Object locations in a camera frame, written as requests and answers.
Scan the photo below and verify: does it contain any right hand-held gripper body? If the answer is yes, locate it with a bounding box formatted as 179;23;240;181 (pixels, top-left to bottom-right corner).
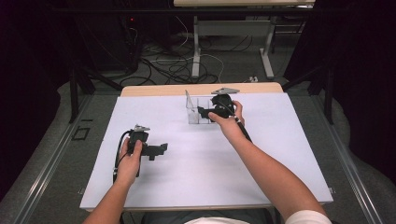
210;87;241;119

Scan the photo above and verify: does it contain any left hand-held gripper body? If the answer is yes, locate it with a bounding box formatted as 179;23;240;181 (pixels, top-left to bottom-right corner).
127;124;151;157

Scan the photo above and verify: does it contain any clear acrylic organizer box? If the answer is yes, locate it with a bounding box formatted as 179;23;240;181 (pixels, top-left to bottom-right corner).
185;95;220;126

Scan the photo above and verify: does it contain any white pen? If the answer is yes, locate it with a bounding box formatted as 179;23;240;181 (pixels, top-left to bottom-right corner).
185;90;195;124

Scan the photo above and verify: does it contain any person's right hand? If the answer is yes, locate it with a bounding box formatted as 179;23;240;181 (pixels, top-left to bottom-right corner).
207;99;250;145

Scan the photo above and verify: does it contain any person's left hand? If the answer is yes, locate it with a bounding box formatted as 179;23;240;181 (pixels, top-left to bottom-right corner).
116;137;144;189

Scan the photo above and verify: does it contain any white table mat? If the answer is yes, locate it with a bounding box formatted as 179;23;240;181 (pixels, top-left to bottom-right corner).
78;92;333;209

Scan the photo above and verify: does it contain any white desk with metal legs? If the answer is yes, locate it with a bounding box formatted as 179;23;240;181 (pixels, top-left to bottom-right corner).
173;0;316;80

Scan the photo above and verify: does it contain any black computer tower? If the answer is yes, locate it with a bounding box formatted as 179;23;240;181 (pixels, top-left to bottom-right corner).
90;13;142;73

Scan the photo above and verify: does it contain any person's white shirt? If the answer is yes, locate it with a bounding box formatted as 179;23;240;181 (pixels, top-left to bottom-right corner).
183;209;333;224

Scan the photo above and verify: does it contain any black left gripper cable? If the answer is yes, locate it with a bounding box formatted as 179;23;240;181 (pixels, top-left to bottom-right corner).
112;130;134;185

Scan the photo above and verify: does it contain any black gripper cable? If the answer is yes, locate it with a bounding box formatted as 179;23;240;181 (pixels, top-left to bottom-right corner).
112;130;134;185
225;101;254;144

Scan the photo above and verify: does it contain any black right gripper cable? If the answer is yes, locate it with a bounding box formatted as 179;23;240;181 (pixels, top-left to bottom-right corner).
225;101;254;144

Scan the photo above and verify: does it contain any tangle of floor cables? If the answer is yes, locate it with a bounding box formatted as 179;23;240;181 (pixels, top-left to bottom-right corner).
120;15;260;87

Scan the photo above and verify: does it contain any black floor hatch frame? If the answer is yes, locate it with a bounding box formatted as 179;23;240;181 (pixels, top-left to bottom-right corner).
71;126;92;142

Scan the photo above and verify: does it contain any black metal frame stand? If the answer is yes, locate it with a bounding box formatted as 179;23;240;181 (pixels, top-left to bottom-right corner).
68;60;124;124
280;62;336;126

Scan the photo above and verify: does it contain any metal floor rail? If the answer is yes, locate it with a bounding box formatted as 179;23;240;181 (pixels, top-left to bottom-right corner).
12;94;93;224
290;94;386;224

